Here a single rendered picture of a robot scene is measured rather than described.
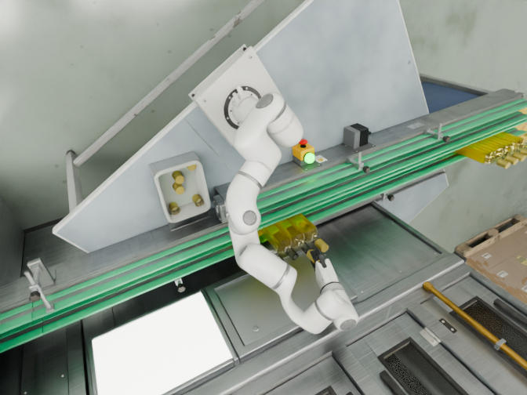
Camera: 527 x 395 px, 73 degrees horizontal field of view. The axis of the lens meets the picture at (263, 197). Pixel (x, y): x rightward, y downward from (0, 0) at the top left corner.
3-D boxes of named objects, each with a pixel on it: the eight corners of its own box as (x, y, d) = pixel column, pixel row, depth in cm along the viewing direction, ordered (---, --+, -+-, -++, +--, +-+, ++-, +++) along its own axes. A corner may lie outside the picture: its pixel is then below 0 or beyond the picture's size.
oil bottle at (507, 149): (465, 144, 191) (517, 164, 169) (467, 135, 188) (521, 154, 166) (473, 141, 193) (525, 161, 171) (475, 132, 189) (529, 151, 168)
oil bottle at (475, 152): (450, 150, 187) (502, 172, 166) (452, 140, 184) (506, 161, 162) (458, 147, 189) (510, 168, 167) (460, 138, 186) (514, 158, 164)
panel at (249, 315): (89, 343, 124) (99, 438, 99) (86, 338, 123) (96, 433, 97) (306, 247, 154) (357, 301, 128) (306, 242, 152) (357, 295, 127)
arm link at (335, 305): (313, 324, 99) (335, 302, 96) (301, 295, 108) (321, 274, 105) (349, 335, 106) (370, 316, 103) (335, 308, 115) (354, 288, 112)
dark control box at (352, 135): (342, 143, 166) (354, 149, 160) (343, 126, 162) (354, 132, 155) (356, 138, 169) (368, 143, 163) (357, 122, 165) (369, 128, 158)
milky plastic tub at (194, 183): (163, 214, 140) (169, 225, 133) (147, 164, 127) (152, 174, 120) (205, 199, 145) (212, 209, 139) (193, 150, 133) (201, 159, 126)
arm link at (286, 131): (265, 141, 118) (292, 157, 106) (242, 114, 110) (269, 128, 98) (284, 120, 119) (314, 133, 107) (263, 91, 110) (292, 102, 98)
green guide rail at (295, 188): (229, 207, 137) (238, 217, 130) (229, 204, 136) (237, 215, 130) (521, 99, 194) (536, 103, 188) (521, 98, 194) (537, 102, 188)
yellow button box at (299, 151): (292, 159, 157) (301, 166, 152) (291, 144, 153) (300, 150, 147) (305, 155, 160) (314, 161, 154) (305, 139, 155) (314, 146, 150)
